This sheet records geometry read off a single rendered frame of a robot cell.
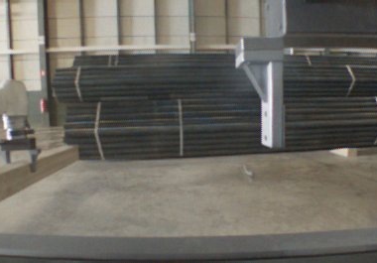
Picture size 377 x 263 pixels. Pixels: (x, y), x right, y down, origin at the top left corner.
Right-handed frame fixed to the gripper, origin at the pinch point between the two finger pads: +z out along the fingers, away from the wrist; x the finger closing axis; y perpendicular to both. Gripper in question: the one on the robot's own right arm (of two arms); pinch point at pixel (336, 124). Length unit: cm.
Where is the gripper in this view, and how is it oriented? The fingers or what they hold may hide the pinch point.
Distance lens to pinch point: 25.7
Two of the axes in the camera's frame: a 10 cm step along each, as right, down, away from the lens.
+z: 0.3, 10.0, 0.9
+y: -0.2, 0.9, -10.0
